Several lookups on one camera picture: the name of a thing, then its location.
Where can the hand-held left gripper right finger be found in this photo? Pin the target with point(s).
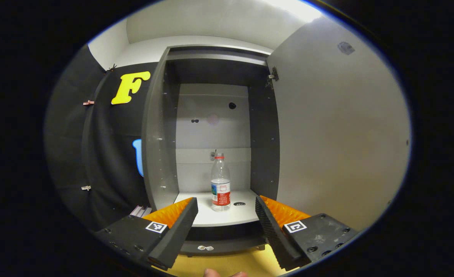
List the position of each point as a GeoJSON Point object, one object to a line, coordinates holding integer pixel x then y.
{"type": "Point", "coordinates": [275, 234]}

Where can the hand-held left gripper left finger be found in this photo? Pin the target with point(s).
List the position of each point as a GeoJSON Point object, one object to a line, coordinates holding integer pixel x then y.
{"type": "Point", "coordinates": [173, 238]}

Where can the clear plastic bottle red label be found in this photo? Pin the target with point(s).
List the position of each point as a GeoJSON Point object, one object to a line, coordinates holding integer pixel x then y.
{"type": "Point", "coordinates": [220, 184]}

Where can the beige cabinet door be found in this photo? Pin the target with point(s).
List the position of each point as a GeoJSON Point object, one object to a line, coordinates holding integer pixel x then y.
{"type": "Point", "coordinates": [338, 134]}

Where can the grey book set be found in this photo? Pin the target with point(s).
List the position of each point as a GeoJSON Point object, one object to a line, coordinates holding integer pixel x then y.
{"type": "Point", "coordinates": [141, 211]}

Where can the white clip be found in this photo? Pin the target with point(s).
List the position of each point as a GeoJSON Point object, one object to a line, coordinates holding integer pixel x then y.
{"type": "Point", "coordinates": [86, 187]}

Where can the black backdrop cloth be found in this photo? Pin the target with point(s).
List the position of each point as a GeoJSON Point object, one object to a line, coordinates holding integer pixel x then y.
{"type": "Point", "coordinates": [103, 154]}

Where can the pink clip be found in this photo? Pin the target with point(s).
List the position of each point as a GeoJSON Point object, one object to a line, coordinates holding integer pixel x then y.
{"type": "Point", "coordinates": [88, 102]}

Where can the black clip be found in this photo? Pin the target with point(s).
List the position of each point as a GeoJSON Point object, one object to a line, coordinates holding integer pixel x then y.
{"type": "Point", "coordinates": [112, 67]}

